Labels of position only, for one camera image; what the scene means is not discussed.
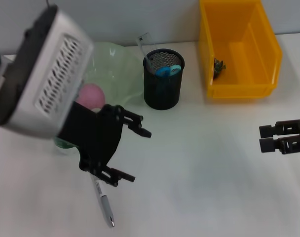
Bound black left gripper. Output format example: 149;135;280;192
57;100;152;188

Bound silver ballpoint pen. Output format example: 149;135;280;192
90;174;115;228

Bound clear water bottle green label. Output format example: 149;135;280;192
53;135;79;156

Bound pink toy peach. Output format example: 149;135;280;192
77;83;107;112

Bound blue scissors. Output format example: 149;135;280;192
154;64;182;96

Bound transparent plastic ruler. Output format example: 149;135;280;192
136;32;160;72

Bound black mesh pen holder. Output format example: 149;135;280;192
143;48;185;111

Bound green glass fruit bowl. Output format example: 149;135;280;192
79;41;145;113

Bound yellow plastic bin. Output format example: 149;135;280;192
198;0;283;99

